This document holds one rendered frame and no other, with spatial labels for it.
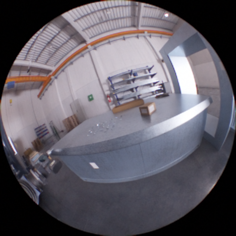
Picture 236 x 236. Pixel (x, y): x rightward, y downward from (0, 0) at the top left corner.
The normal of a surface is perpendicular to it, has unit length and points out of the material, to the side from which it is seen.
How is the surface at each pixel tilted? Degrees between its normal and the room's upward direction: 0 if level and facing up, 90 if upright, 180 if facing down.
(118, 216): 0
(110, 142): 67
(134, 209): 0
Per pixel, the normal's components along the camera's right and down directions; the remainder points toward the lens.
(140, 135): -0.16, -0.08
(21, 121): 0.94, -0.29
